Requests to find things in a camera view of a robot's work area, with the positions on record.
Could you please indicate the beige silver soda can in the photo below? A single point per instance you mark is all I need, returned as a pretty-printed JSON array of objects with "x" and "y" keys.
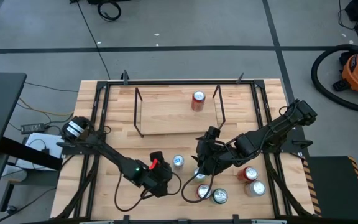
[{"x": 256, "y": 188}]

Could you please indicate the black power adapter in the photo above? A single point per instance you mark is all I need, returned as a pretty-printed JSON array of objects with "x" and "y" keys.
[{"x": 32, "y": 128}]

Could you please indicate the white box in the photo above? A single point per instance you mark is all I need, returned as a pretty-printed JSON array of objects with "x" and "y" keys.
[{"x": 36, "y": 146}]

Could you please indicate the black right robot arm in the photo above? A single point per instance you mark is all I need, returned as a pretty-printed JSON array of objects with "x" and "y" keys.
[{"x": 272, "y": 130}]

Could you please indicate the red and blue Fanta can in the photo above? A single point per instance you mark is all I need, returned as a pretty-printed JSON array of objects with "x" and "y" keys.
[{"x": 204, "y": 191}]

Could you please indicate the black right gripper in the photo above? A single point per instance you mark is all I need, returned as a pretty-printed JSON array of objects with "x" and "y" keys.
[{"x": 211, "y": 155}]

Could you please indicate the black metal beam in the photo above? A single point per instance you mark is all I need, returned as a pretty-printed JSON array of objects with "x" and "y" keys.
[{"x": 26, "y": 152}]

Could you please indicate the green Sprite can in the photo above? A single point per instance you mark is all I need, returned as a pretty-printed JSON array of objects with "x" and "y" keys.
[{"x": 219, "y": 196}]

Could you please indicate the black platform with striped edge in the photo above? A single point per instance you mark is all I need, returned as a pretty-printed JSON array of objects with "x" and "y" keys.
[{"x": 337, "y": 186}]

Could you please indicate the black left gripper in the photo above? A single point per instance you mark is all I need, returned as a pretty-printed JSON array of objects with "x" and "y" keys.
[{"x": 163, "y": 179}]

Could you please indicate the light green lime soda can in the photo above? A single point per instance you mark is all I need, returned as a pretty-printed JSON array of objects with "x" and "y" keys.
[{"x": 200, "y": 177}]

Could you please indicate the orange Fanta can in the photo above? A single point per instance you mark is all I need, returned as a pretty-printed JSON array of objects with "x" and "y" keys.
[
  {"x": 198, "y": 104},
  {"x": 250, "y": 173}
]

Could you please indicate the black aluminium table frame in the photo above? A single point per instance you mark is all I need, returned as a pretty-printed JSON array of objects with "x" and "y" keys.
[{"x": 179, "y": 82}]

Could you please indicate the silver blue Red Bull can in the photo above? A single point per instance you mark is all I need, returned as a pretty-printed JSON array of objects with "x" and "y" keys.
[{"x": 178, "y": 161}]

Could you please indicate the red tag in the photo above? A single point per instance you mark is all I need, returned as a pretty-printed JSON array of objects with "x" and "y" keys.
[{"x": 153, "y": 164}]

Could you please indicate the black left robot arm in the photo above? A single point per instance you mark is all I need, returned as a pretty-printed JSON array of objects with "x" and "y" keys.
[{"x": 117, "y": 158}]

